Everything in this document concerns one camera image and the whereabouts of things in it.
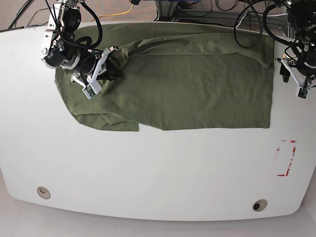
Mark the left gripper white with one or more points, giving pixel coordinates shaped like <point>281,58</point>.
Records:
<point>296,74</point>

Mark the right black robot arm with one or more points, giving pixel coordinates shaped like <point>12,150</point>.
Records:
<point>60,47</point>

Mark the table cable grommet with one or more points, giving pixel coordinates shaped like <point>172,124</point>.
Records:
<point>260,205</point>
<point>43,193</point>

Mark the metal frame rack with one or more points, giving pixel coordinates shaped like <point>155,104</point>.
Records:
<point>242,14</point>

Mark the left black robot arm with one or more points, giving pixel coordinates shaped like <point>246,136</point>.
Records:
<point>300,53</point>

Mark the right table cable grommet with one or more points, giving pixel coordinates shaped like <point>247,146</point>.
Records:
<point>260,205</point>

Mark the left table cable grommet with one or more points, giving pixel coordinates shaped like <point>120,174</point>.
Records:
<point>43,193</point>

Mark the red tape rectangle marking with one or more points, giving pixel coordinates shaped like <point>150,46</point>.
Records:
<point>284,156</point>

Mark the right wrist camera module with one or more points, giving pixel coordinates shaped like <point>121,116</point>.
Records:
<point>88,92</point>

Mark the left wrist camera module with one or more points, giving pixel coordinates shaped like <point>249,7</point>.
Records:
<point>302,93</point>

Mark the olive green t-shirt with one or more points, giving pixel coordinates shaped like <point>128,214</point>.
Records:
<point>178,76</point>

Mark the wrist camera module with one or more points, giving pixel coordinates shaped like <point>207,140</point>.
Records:
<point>88,92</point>
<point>302,93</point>

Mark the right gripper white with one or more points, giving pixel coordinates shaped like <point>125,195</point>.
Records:
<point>98,66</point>

